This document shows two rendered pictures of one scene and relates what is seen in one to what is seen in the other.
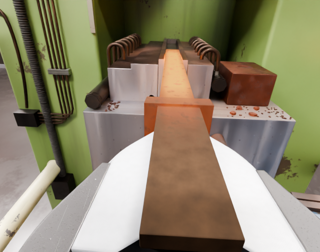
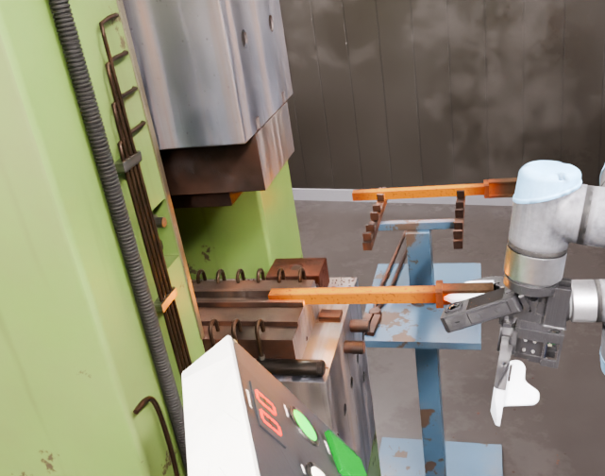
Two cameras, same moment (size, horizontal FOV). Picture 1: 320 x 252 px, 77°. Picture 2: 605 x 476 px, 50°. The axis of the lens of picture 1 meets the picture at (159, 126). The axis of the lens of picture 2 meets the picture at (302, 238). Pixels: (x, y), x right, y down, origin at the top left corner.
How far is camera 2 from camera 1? 118 cm
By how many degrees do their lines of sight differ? 66
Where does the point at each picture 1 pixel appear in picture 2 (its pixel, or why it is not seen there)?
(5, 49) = (150, 454)
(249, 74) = (321, 268)
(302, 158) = not seen: hidden behind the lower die
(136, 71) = (299, 325)
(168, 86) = (410, 291)
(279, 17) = (264, 212)
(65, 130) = not seen: outside the picture
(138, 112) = (332, 348)
